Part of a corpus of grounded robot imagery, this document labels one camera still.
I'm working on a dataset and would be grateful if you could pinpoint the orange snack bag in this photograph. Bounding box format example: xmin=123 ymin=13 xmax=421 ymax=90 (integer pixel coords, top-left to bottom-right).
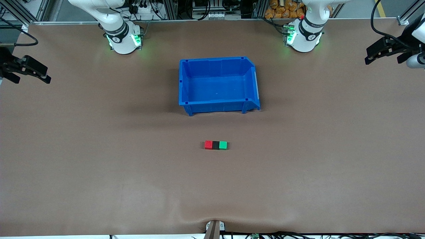
xmin=265 ymin=0 xmax=306 ymax=19

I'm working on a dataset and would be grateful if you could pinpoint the white power strip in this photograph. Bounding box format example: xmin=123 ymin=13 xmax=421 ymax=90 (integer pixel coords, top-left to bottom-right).
xmin=131 ymin=5 xmax=156 ymax=21

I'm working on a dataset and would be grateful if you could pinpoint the brown table mat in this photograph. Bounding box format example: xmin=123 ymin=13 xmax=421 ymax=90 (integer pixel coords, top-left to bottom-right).
xmin=0 ymin=18 xmax=425 ymax=237

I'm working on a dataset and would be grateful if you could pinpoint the blue plastic storage bin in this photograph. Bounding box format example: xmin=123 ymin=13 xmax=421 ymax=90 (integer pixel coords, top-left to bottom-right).
xmin=179 ymin=56 xmax=261 ymax=117

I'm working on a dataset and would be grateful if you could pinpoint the electronics box with white connectors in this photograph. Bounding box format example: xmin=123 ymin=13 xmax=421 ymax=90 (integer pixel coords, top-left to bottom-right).
xmin=192 ymin=0 xmax=242 ymax=20

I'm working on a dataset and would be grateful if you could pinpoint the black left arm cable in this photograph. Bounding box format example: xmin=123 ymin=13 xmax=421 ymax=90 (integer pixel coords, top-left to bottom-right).
xmin=371 ymin=0 xmax=414 ymax=50

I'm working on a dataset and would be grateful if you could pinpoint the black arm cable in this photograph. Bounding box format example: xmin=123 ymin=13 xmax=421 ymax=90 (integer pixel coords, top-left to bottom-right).
xmin=0 ymin=17 xmax=39 ymax=47
xmin=371 ymin=0 xmax=414 ymax=50

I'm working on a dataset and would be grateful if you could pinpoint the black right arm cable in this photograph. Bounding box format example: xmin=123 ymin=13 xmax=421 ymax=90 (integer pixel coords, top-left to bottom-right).
xmin=0 ymin=17 xmax=39 ymax=47

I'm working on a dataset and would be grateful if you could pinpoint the aluminium frame profile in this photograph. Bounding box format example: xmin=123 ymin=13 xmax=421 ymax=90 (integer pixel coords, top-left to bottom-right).
xmin=5 ymin=0 xmax=50 ymax=25
xmin=397 ymin=0 xmax=419 ymax=26

